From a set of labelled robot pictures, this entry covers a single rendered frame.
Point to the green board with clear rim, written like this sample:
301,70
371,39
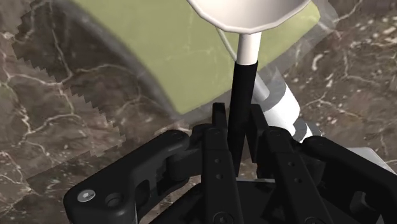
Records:
173,56

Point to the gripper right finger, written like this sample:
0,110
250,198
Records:
287,161

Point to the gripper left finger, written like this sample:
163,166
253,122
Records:
217,155

